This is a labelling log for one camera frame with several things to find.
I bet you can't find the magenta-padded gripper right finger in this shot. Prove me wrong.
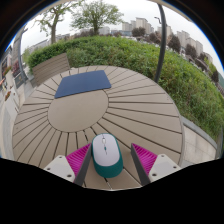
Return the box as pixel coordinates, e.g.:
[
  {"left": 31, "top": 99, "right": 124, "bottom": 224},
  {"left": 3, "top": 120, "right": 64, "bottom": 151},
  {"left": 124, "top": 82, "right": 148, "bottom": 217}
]
[{"left": 130, "top": 143, "right": 183, "bottom": 187}]

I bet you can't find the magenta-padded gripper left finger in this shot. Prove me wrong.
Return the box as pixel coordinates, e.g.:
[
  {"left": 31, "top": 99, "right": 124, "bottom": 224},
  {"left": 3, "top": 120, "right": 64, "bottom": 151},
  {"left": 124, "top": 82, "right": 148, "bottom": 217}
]
[{"left": 43, "top": 142, "right": 93, "bottom": 187}]

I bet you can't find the white and teal computer mouse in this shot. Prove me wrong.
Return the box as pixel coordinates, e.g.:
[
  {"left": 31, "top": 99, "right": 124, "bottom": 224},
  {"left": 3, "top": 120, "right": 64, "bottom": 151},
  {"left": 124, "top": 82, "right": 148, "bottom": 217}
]
[{"left": 91, "top": 133, "right": 124, "bottom": 179}]

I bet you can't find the blue rectangular mouse pad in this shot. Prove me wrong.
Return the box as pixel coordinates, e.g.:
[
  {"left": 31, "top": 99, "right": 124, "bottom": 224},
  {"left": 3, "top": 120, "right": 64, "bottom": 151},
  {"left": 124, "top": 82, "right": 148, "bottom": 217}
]
[{"left": 54, "top": 69, "right": 113, "bottom": 100}]

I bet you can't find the grey slatted outdoor chair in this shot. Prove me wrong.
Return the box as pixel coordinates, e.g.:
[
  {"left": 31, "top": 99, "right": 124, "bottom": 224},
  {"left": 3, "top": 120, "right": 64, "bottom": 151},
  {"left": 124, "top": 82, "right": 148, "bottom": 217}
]
[{"left": 31, "top": 52, "right": 72, "bottom": 87}]

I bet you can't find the dark tall sign pillar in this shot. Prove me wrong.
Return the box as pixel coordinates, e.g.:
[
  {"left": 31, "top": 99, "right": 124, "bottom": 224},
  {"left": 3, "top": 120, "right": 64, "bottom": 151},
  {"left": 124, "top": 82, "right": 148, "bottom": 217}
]
[{"left": 11, "top": 28, "right": 29, "bottom": 89}]

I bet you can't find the dark curved umbrella pole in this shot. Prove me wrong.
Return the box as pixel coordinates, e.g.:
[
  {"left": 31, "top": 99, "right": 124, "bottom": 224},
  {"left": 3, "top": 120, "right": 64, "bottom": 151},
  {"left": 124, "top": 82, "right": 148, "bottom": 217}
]
[{"left": 153, "top": 3, "right": 168, "bottom": 84}]

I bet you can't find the group of tall buildings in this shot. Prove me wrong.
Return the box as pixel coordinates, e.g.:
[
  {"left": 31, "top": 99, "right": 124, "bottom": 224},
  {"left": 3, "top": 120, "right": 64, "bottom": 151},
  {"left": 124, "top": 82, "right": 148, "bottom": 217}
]
[{"left": 121, "top": 17, "right": 214, "bottom": 68}]

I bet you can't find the bare-trunked sparse tree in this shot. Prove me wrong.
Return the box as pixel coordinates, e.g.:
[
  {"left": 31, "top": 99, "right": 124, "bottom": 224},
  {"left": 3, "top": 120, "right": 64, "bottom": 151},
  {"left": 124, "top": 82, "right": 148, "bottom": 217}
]
[{"left": 34, "top": 1, "right": 84, "bottom": 44}]

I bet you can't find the round leafy green tree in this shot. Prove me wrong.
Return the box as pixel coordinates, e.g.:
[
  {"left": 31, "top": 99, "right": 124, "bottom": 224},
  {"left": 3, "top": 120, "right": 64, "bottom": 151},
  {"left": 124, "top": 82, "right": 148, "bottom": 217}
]
[{"left": 70, "top": 0, "right": 124, "bottom": 36}]

